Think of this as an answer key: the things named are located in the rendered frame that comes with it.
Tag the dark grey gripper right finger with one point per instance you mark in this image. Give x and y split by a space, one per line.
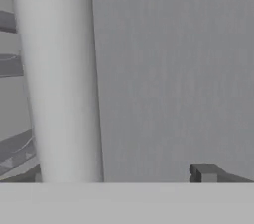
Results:
207 172

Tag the grey fridge shelf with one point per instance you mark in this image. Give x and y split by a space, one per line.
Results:
16 150
10 65
7 21

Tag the grey fridge door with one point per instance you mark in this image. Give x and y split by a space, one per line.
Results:
175 69

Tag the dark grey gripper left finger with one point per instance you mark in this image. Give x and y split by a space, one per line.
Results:
20 177

